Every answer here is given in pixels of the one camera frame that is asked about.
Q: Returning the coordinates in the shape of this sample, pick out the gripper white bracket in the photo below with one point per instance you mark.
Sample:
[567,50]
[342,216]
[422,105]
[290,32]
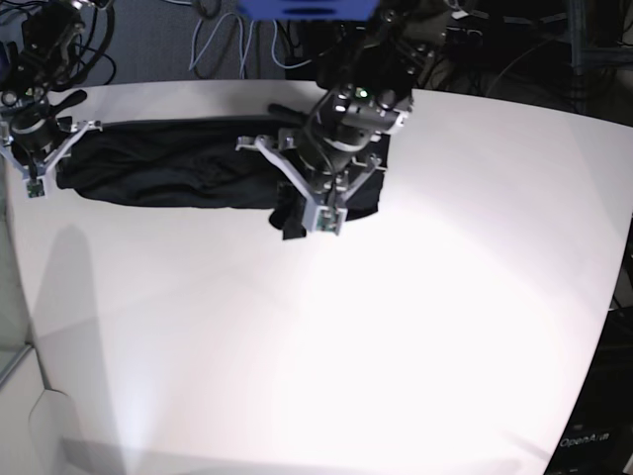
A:
[35,151]
[324,191]

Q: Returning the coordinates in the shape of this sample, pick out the black long-sleeve T-shirt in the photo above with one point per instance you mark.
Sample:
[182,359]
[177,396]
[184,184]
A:
[176,164]

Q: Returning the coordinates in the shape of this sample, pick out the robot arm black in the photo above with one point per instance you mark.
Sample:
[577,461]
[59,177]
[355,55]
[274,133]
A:
[336,151]
[62,41]

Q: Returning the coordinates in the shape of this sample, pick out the blue box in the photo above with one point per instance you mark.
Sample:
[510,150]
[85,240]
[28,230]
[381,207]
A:
[308,10]

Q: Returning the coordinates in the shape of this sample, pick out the black OpenArm equipment case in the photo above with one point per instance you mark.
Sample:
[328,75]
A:
[598,436]

